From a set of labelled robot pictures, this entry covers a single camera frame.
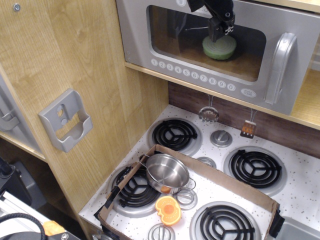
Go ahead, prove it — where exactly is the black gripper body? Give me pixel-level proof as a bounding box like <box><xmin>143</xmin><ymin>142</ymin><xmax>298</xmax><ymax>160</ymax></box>
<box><xmin>187</xmin><ymin>0</ymin><xmax>235</xmax><ymax>33</ymax></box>

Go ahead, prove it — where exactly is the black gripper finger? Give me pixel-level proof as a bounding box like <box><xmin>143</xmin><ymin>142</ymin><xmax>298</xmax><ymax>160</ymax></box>
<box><xmin>208</xmin><ymin>17</ymin><xmax>225</xmax><ymax>43</ymax></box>

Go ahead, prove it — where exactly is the silver toy microwave door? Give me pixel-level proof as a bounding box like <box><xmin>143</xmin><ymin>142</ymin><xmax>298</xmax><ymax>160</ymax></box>
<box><xmin>116</xmin><ymin>0</ymin><xmax>320</xmax><ymax>115</ymax></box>

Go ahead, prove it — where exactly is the green toy onion half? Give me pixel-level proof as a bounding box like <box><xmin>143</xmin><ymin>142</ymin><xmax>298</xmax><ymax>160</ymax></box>
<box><xmin>202</xmin><ymin>35</ymin><xmax>237</xmax><ymax>60</ymax></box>

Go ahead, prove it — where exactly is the hanging silver strainer toy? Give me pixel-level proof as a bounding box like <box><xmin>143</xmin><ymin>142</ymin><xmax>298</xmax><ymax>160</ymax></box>
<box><xmin>198</xmin><ymin>94</ymin><xmax>220</xmax><ymax>124</ymax></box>

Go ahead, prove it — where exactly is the hanging brown spatula toy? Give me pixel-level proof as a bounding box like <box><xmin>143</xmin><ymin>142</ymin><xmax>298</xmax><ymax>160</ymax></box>
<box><xmin>240</xmin><ymin>108</ymin><xmax>257</xmax><ymax>139</ymax></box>

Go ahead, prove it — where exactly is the grey back stove knob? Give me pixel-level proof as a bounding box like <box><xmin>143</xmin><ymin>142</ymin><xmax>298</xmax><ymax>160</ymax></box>
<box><xmin>210</xmin><ymin>130</ymin><xmax>233</xmax><ymax>148</ymax></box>

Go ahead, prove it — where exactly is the grey stove knob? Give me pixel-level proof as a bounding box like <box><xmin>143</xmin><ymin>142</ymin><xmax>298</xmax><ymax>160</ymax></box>
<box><xmin>197</xmin><ymin>156</ymin><xmax>217</xmax><ymax>169</ymax></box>
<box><xmin>210</xmin><ymin>130</ymin><xmax>233</xmax><ymax>148</ymax></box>
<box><xmin>148</xmin><ymin>223</ymin><xmax>176</xmax><ymax>240</ymax></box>
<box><xmin>173</xmin><ymin>187</ymin><xmax>198</xmax><ymax>210</ymax></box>

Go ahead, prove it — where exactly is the back left black burner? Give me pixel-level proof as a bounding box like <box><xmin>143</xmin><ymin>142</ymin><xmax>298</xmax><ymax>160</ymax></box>
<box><xmin>146</xmin><ymin>117</ymin><xmax>203</xmax><ymax>156</ymax></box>

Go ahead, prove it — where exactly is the black burner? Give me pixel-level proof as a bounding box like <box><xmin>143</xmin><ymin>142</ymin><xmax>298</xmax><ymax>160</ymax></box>
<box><xmin>146</xmin><ymin>117</ymin><xmax>203</xmax><ymax>156</ymax></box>
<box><xmin>112</xmin><ymin>166</ymin><xmax>162</xmax><ymax>218</ymax></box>
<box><xmin>223</xmin><ymin>146</ymin><xmax>288</xmax><ymax>197</ymax></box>
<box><xmin>189</xmin><ymin>201</ymin><xmax>262</xmax><ymax>240</ymax></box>

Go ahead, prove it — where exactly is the grey middle stove knob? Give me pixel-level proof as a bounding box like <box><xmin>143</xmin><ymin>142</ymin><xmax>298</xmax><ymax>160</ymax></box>
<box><xmin>197</xmin><ymin>156</ymin><xmax>217</xmax><ymax>169</ymax></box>

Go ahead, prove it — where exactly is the back right black burner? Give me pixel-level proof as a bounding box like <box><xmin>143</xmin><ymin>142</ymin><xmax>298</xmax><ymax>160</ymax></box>
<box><xmin>223</xmin><ymin>146</ymin><xmax>288</xmax><ymax>197</ymax></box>

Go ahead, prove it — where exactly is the stainless steel pot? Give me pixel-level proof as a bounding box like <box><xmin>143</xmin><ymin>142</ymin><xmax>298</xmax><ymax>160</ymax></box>
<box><xmin>139</xmin><ymin>153</ymin><xmax>196</xmax><ymax>195</ymax></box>

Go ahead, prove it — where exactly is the grey centre stove knob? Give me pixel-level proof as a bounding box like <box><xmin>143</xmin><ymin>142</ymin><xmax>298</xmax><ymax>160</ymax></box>
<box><xmin>173</xmin><ymin>187</ymin><xmax>198</xmax><ymax>210</ymax></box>

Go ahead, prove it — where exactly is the front left black burner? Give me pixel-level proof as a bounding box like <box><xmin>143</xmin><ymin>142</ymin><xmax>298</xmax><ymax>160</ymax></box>
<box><xmin>112</xmin><ymin>166</ymin><xmax>162</xmax><ymax>218</ymax></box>

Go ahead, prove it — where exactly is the orange toy fruit half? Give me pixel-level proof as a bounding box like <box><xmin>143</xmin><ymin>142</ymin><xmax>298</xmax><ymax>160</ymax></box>
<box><xmin>155</xmin><ymin>196</ymin><xmax>182</xmax><ymax>227</ymax></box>

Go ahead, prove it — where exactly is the front right black burner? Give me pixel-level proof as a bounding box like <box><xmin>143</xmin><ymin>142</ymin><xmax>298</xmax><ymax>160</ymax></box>
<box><xmin>189</xmin><ymin>201</ymin><xmax>262</xmax><ymax>240</ymax></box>

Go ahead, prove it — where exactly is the grey front stove knob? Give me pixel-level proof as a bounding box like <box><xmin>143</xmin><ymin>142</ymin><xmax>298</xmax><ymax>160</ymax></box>
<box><xmin>148</xmin><ymin>223</ymin><xmax>176</xmax><ymax>240</ymax></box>

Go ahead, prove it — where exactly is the grey sink basin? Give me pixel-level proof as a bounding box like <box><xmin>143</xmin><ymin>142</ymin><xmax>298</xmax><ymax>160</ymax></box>
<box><xmin>274</xmin><ymin>217</ymin><xmax>320</xmax><ymax>240</ymax></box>

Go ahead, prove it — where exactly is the brown cardboard barrier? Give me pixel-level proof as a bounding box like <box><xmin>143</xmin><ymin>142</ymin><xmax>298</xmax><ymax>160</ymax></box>
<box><xmin>80</xmin><ymin>145</ymin><xmax>284</xmax><ymax>240</ymax></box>

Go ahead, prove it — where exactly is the black box on floor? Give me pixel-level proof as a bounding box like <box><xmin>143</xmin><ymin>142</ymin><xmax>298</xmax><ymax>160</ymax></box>
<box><xmin>0</xmin><ymin>158</ymin><xmax>47</xmax><ymax>210</ymax></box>

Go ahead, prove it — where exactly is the grey wall phone holder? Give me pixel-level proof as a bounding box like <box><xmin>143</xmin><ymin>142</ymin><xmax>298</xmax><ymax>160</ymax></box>
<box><xmin>38</xmin><ymin>88</ymin><xmax>93</xmax><ymax>153</ymax></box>

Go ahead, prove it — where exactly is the grey fridge door handle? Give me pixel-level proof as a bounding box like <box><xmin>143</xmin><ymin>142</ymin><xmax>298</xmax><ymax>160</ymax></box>
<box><xmin>0</xmin><ymin>76</ymin><xmax>39</xmax><ymax>151</ymax></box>

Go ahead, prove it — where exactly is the black cable loop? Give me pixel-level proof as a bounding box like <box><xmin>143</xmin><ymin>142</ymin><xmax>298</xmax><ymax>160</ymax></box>
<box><xmin>0</xmin><ymin>212</ymin><xmax>46</xmax><ymax>240</ymax></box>

